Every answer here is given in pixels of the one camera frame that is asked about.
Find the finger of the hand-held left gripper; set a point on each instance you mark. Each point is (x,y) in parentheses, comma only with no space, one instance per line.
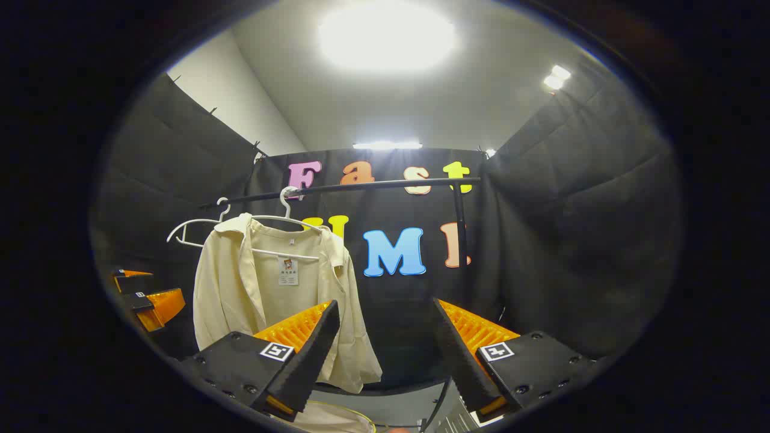
(159,307)
(129,281)

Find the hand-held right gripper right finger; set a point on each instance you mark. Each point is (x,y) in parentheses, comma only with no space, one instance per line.
(463,361)

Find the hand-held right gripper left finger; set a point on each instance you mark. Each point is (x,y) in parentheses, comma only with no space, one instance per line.
(313,355)

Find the yellow-rimmed laundry hamper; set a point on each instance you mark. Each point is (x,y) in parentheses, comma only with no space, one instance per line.
(337,421)

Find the cream collared shirt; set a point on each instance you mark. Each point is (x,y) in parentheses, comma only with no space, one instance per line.
(228,288)

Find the white plastic clothes hanger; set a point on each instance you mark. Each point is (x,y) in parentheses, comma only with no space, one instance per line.
(287,207)
(225,211)

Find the black metal clothes rack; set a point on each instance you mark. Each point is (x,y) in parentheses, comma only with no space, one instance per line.
(391,185)

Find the white plastic box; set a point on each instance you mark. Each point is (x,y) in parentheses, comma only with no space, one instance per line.
(457,424)

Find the black backdrop cloth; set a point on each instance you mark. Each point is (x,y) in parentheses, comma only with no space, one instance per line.
(571,240)

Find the ceiling light panel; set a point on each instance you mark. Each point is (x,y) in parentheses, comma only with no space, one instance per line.
(388,145)

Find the small ceiling light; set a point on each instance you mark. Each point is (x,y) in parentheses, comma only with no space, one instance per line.
(556,77)

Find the large bright ceiling light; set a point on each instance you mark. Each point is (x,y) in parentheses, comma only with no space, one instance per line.
(385,36)

